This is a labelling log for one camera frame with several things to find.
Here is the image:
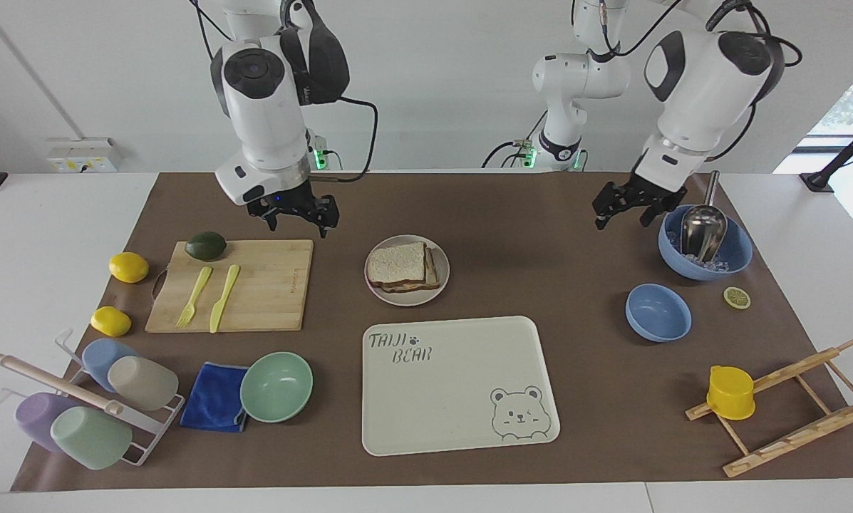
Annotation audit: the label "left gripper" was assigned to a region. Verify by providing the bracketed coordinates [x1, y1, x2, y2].
[591, 170, 688, 231]

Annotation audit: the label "sandwich base with filling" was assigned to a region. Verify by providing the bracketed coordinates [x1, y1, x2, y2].
[369, 245, 443, 294]

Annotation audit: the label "small blue bowl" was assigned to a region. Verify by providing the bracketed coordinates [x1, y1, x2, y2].
[624, 283, 693, 344]

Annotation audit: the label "dark green avocado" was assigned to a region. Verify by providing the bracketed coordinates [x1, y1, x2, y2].
[185, 231, 228, 263]

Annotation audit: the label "ice cubes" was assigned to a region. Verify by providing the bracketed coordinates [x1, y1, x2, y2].
[664, 228, 732, 276]

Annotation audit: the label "beige cup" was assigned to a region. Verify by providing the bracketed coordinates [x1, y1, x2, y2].
[106, 356, 180, 413]

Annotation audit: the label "round yellow lemon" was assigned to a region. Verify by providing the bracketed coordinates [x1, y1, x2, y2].
[108, 252, 150, 285]

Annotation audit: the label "green cup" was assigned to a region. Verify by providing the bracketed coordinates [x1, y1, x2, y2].
[49, 405, 134, 472]

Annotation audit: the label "green bowl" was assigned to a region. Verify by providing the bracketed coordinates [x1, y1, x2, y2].
[239, 351, 315, 425]

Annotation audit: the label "black cable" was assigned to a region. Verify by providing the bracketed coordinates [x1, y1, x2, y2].
[704, 0, 804, 163]
[481, 110, 549, 170]
[302, 95, 380, 183]
[571, 0, 685, 59]

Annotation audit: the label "oblong yellow lemon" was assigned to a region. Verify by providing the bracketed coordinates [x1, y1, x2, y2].
[90, 306, 133, 338]

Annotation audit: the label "white wire cup rack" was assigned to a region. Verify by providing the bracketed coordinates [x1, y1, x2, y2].
[0, 327, 187, 468]

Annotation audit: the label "yellow-green plastic fork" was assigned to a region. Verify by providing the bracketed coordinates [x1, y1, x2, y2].
[175, 266, 214, 329]

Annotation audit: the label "wooden rack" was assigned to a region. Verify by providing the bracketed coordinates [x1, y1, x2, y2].
[685, 333, 853, 479]

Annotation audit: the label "cream tray with bear print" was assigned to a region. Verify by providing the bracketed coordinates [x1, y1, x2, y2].
[361, 315, 562, 457]

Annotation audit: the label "bamboo cutting board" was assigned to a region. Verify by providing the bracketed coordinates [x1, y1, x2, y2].
[145, 239, 315, 335]

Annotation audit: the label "blue cloth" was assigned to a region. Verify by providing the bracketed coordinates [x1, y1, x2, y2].
[178, 361, 251, 434]

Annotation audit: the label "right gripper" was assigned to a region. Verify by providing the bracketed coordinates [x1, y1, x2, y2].
[247, 178, 341, 239]

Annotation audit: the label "blue cup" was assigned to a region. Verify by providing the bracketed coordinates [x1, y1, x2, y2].
[81, 338, 140, 393]

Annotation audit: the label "white power strip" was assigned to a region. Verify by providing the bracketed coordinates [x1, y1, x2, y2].
[46, 137, 123, 175]

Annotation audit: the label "metal scoop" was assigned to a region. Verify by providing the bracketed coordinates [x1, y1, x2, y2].
[680, 169, 728, 264]

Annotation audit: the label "large blue bowl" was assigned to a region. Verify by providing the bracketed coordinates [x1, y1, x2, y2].
[657, 204, 754, 282]

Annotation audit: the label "white bread slice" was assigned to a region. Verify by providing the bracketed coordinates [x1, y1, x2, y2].
[366, 242, 428, 287]

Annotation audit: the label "yellow-green plastic knife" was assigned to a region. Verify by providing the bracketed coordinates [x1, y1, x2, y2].
[209, 264, 242, 335]

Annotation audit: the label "beige round plate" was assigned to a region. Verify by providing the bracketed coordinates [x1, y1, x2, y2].
[363, 234, 451, 308]

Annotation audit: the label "purple cup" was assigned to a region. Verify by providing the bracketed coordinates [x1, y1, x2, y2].
[15, 392, 86, 454]

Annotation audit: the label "yellow cup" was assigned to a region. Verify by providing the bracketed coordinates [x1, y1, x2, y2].
[705, 365, 758, 422]

